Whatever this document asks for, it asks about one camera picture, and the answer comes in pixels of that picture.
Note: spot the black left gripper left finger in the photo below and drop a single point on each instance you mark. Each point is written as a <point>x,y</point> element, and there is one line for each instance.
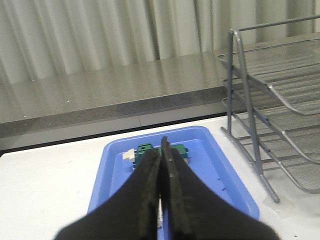
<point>130,214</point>

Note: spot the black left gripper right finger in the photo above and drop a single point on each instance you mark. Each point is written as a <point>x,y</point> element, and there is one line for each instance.
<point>195,212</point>

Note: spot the silver mesh tray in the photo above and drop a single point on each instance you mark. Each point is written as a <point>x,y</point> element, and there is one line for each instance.
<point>270,120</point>
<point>288,72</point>
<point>277,154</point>

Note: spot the blue plastic tray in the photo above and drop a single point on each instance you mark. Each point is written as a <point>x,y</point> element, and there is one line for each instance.
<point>200,152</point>

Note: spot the grey stone counter ledge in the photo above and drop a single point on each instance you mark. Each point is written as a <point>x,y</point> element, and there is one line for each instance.
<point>112,99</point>

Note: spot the silver wire rack frame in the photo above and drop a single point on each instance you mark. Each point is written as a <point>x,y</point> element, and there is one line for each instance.
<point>234,63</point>

